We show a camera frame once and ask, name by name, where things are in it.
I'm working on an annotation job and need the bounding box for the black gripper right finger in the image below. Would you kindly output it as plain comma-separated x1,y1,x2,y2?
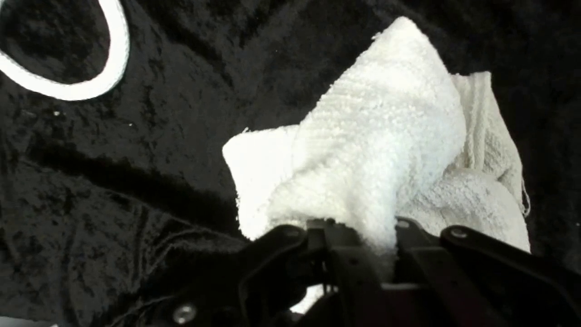
393,216,581,327

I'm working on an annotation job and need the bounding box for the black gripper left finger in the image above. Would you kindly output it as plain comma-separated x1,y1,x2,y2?
153,218,389,327

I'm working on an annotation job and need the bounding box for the white towel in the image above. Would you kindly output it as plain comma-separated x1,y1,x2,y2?
220,15,534,316

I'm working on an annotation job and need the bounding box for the black velvet tablecloth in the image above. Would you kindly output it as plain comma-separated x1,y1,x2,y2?
0,0,581,327

